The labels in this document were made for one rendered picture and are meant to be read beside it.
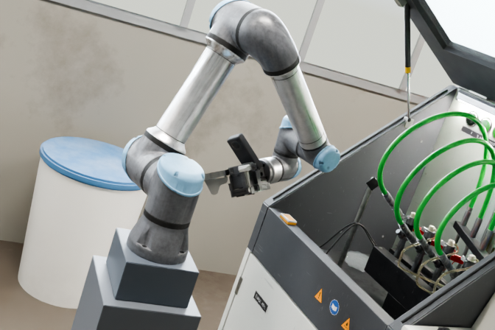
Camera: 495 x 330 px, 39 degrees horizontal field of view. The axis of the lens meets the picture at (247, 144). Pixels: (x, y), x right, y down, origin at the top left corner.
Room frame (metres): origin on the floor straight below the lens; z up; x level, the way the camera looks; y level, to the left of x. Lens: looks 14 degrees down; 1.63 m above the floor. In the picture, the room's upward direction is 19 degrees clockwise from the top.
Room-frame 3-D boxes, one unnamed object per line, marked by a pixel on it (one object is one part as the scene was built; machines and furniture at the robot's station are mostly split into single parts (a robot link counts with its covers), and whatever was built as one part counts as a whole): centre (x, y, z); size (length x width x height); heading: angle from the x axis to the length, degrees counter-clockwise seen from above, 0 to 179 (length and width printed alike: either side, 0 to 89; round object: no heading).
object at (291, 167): (1.97, -0.12, 1.10); 0.11 x 0.08 x 0.09; 148
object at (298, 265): (1.78, -0.30, 0.87); 0.62 x 0.04 x 0.16; 31
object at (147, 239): (1.60, 0.13, 0.95); 0.15 x 0.15 x 0.10
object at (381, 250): (1.80, -0.56, 0.91); 0.34 x 0.10 x 0.15; 31
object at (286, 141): (1.95, -0.12, 1.20); 0.11 x 0.08 x 0.11; 40
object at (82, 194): (2.90, 0.59, 0.31); 0.51 x 0.51 x 0.62
